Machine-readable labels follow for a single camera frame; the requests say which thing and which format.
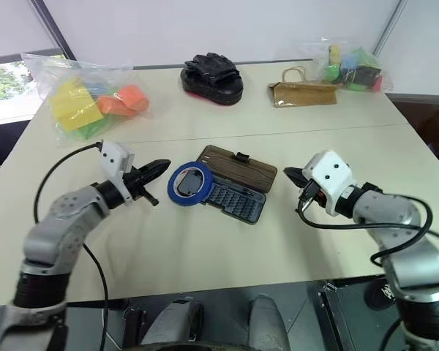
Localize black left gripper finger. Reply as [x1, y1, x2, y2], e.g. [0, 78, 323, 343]
[143, 166, 169, 181]
[137, 159, 171, 173]

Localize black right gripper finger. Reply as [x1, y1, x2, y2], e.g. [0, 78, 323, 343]
[283, 167, 307, 180]
[287, 174, 309, 189]

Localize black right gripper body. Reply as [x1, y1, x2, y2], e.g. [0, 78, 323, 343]
[296, 177, 326, 213]

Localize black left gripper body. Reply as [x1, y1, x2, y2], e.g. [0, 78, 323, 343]
[122, 166, 160, 208]

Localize screwdriver bit case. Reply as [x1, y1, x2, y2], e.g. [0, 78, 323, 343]
[173, 145, 279, 225]

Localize blue tape roll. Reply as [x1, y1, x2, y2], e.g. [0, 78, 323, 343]
[167, 160, 214, 207]

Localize green foam block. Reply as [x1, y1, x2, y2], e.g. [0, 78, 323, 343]
[71, 116, 115, 142]

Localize orange foam block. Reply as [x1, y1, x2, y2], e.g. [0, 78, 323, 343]
[97, 84, 149, 119]

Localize brown paper bag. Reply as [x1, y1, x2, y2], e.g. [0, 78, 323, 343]
[266, 66, 339, 109]

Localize black punching pad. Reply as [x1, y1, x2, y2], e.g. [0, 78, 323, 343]
[179, 67, 244, 107]

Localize yellow foam block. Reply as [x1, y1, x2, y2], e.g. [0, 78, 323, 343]
[49, 80, 104, 132]

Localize small green block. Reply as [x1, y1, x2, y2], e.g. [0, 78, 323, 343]
[323, 64, 343, 83]

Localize black glove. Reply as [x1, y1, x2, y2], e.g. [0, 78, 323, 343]
[184, 53, 237, 78]

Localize small black block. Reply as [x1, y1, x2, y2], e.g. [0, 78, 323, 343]
[353, 67, 380, 87]

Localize small blue block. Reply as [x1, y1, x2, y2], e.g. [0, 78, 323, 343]
[340, 54, 360, 71]

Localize small yellow block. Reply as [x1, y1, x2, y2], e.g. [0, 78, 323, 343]
[328, 44, 342, 67]

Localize grey rounded shape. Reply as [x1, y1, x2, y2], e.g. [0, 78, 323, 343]
[248, 294, 290, 351]
[141, 299, 203, 351]

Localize black box under table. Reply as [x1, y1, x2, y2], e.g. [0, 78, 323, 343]
[316, 279, 405, 351]

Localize clear plastic bag, small blocks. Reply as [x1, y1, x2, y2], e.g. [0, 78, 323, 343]
[296, 36, 394, 94]

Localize clear plastic bag, large blocks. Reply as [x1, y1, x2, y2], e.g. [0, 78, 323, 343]
[20, 53, 155, 143]

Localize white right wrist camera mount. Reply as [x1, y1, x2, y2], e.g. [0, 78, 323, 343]
[301, 148, 354, 216]

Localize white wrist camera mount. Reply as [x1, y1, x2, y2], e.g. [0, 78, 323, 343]
[100, 140, 135, 202]
[301, 148, 354, 216]

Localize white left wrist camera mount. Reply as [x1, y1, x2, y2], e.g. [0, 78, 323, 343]
[100, 140, 135, 202]

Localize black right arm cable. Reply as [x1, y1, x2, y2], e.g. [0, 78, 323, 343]
[296, 188, 435, 268]

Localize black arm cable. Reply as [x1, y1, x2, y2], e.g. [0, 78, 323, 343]
[34, 142, 109, 351]
[296, 188, 435, 268]

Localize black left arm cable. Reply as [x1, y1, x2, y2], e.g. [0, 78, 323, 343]
[34, 142, 109, 351]

